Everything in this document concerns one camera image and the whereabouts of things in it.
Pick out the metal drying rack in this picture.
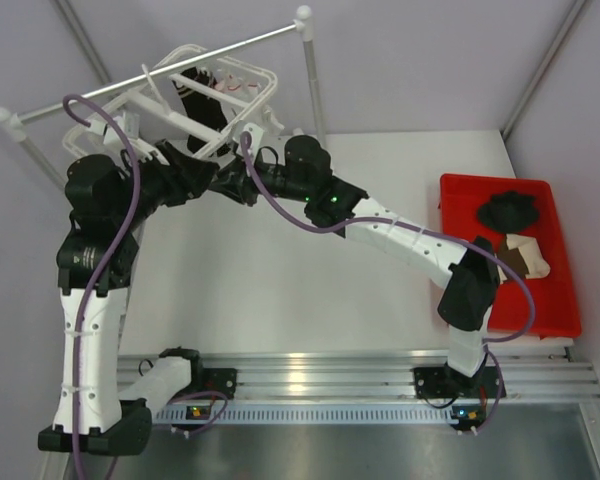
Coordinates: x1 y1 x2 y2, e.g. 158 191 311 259
0 5 326 189

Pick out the red plastic tray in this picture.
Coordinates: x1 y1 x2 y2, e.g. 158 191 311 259
440 173 582 339

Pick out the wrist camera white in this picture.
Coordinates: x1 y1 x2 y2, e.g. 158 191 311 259
87 112 141 151
233 121 266 150

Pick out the aluminium mounting rail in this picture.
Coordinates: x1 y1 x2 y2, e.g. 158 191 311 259
117 349 600 426

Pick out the black striped hanging sock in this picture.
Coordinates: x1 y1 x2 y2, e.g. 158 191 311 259
172 67 228 131

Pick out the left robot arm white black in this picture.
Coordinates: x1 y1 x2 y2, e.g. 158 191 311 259
38 140 219 457

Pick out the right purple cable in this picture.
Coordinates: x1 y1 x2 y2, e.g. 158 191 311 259
239 130 536 436

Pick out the brown cream striped sock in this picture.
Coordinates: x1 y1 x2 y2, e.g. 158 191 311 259
496 234 551 279

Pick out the white red hanging sock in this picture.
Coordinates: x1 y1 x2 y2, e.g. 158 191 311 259
214 74 261 99

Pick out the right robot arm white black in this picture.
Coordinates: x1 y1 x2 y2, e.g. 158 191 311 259
211 135 499 406

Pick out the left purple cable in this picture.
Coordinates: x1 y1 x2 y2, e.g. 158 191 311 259
62 94 231 480

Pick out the purple cable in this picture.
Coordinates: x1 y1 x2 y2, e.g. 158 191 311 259
239 130 536 436
62 94 231 480

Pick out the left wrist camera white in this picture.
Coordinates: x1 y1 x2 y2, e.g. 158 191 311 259
87 112 141 151

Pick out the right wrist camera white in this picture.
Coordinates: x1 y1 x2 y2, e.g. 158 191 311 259
233 121 266 150

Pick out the white plastic clip hanger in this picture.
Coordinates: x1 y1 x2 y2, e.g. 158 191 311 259
62 43 286 161

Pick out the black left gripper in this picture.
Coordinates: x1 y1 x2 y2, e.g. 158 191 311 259
111 137 218 230

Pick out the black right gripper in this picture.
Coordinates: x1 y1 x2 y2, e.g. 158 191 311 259
208 155 312 209

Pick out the black sock pile in tray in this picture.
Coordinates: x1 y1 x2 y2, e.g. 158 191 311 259
477 190 539 234

